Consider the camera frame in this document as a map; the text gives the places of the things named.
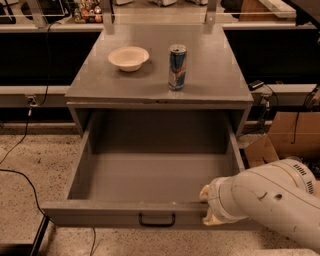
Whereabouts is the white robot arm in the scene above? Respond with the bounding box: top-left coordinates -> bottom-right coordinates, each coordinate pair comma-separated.
199,159 -> 320,252

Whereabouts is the blue energy drink can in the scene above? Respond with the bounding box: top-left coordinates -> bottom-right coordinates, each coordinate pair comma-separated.
168,44 -> 187,91

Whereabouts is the grey top drawer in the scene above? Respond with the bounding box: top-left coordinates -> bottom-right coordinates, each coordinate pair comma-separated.
41,109 -> 264,231

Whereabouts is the white paper bowl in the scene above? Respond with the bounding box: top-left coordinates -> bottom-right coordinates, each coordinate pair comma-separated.
108,46 -> 149,72

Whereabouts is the cardboard box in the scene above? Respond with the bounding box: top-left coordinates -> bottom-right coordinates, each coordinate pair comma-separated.
244,112 -> 320,167

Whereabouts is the black drawer handle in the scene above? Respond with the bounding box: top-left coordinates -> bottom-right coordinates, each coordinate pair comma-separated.
138,213 -> 176,228

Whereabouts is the small black device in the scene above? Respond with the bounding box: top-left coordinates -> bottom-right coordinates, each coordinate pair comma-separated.
248,80 -> 264,91

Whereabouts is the black hanging cable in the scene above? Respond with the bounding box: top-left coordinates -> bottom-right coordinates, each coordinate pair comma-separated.
0,22 -> 54,165

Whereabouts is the black floor cable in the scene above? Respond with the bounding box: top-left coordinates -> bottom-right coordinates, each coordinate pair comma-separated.
0,168 -> 98,256

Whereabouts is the colourful items group on shelf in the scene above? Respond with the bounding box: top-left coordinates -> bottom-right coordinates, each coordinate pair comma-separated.
73,0 -> 103,24

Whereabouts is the black metal floor bar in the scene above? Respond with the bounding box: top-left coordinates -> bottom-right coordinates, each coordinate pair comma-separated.
29,216 -> 49,256

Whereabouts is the grey cabinet body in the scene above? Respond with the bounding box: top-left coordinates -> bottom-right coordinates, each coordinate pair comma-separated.
65,25 -> 253,133

